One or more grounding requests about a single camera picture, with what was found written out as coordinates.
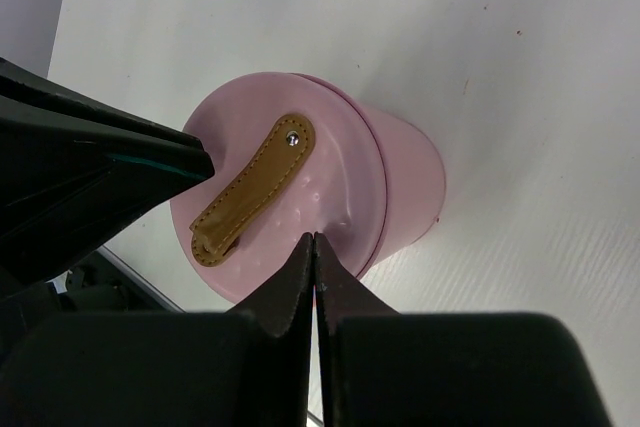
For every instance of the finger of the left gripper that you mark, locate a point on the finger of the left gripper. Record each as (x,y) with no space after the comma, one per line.
(75,172)

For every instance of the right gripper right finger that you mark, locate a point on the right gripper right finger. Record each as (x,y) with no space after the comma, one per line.
(383,368)

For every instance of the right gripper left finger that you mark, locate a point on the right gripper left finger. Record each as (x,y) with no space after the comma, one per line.
(248,366)

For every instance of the pink cylindrical lunch box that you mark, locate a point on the pink cylindrical lunch box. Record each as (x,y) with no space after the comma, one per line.
(410,187)

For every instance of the pink lunch box lid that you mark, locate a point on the pink lunch box lid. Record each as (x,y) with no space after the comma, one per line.
(291,156)

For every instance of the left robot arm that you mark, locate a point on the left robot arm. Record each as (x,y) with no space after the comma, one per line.
(94,282)

